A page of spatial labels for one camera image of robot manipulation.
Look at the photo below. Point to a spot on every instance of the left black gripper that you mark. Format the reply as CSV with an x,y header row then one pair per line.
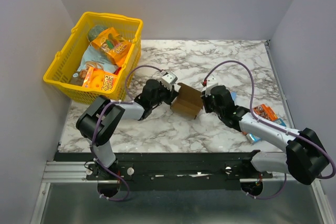
x,y
171,94

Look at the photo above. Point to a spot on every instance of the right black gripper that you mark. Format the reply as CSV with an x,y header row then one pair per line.
x,y
206,100

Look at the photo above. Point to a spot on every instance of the brown cardboard paper box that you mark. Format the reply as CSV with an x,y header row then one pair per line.
x,y
188,103

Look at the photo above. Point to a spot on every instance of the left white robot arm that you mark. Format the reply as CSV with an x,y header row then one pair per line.
x,y
101,118

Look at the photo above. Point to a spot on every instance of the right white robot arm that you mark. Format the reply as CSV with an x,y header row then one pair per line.
x,y
302,155

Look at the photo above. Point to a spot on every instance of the orange snack box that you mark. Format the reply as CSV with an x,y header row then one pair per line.
x,y
265,112

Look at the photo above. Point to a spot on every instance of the blue rectangular pack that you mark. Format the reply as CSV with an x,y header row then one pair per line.
x,y
233,96

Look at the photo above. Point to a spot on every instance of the orange sponge daddy package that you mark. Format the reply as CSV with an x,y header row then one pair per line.
x,y
99,80

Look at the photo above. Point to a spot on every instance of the teal white small packet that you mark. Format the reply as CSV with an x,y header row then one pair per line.
x,y
280,121

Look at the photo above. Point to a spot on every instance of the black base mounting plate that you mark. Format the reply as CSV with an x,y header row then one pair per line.
x,y
179,171

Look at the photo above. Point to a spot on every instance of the orange gummy candy bag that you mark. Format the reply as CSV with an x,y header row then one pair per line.
x,y
113,45

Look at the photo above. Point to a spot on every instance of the light blue snack bag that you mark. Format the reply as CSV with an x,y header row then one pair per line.
x,y
95,59

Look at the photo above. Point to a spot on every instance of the green round scouring pad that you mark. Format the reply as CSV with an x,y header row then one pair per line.
x,y
95,31

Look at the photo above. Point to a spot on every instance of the yellow plastic basket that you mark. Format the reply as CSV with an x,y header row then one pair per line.
x,y
67,61

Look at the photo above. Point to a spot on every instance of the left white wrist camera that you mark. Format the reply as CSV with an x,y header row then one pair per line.
x,y
168,80

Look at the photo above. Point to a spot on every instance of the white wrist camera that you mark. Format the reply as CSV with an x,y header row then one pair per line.
x,y
168,80
208,84

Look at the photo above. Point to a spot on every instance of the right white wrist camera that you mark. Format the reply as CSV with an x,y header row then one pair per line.
x,y
208,84

